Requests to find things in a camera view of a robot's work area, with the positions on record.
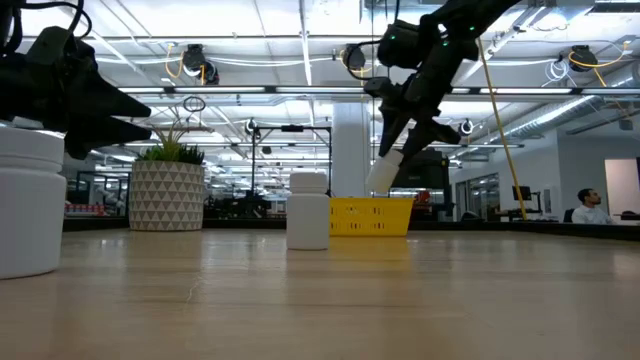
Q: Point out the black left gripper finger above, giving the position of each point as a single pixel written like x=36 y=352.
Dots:
x=107 y=102
x=100 y=136

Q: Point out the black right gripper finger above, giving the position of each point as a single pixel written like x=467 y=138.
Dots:
x=395 y=130
x=430 y=132

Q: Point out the white pill bottle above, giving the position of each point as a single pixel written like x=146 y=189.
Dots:
x=307 y=215
x=30 y=210
x=382 y=172

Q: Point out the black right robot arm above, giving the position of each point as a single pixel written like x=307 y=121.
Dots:
x=465 y=15

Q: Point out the yellow plastic basket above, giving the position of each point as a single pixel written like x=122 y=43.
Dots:
x=370 y=217

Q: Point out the white column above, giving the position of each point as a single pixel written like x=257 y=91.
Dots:
x=350 y=150

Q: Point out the yellow slanted pole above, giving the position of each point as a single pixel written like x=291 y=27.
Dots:
x=502 y=135

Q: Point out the green spiky plant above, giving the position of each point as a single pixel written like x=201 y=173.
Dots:
x=172 y=150

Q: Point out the triangle patterned plant pot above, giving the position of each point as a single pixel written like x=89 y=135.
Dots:
x=166 y=197

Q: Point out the small black monitor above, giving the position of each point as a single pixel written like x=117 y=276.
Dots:
x=522 y=193

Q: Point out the person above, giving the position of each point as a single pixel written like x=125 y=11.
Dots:
x=590 y=212

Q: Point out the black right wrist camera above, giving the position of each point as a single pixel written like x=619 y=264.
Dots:
x=379 y=87

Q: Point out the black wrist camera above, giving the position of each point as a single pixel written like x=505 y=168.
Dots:
x=379 y=87
x=52 y=45

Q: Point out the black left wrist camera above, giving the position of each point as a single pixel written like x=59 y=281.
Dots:
x=52 y=45

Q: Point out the black ceiling light rail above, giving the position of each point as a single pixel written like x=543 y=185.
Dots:
x=225 y=90

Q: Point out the silver ventilation duct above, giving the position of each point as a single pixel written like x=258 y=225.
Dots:
x=555 y=117

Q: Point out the black metal frame stand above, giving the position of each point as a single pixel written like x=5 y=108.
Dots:
x=253 y=165

